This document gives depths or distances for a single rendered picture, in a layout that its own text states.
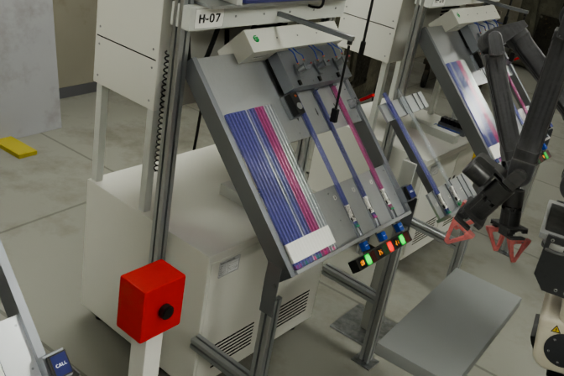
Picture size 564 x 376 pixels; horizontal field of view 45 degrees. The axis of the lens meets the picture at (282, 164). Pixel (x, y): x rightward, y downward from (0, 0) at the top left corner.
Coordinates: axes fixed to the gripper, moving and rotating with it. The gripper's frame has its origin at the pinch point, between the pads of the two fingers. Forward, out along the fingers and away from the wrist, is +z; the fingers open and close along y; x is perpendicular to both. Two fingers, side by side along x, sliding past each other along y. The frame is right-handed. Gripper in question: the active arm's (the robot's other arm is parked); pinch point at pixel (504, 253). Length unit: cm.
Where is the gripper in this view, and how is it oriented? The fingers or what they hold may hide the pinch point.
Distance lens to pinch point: 213.2
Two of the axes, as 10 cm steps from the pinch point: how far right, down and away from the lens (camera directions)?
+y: 2.2, 2.2, -9.5
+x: 9.7, 0.3, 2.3
